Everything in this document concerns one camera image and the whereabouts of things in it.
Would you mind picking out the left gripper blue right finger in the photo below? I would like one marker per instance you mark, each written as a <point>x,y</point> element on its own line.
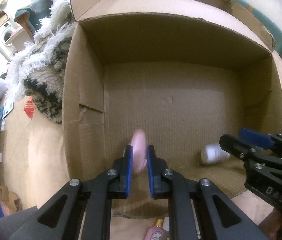
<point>156,166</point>

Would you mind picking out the brown cardboard box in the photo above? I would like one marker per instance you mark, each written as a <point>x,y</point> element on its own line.
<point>184,71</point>

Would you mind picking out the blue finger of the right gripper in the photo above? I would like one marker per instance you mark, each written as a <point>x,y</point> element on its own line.
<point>256,139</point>
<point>235,147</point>

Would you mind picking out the teal cushion with orange stripe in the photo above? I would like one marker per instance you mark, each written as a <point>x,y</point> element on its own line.
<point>268,23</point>

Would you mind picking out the pink perfume bottle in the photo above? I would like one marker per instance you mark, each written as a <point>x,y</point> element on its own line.
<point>159,231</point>

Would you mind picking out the white bathroom scale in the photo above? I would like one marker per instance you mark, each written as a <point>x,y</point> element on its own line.
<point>7,107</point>

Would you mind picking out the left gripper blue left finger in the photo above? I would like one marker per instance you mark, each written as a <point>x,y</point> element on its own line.
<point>126,171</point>

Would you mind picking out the pink soft case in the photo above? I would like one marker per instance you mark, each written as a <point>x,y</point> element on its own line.
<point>138,143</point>

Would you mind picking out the person right hand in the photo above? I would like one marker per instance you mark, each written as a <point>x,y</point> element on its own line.
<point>271,226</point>

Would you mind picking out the red plastic bag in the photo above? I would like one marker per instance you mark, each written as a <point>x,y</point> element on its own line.
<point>29,108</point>

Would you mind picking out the white washing machine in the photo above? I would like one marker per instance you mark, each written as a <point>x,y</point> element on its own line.
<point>6,31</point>

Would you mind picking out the small white labelled bottle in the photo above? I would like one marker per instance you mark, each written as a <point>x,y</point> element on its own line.
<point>213,154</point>

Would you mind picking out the furry black white blanket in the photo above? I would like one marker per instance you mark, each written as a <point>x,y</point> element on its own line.
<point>38,70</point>

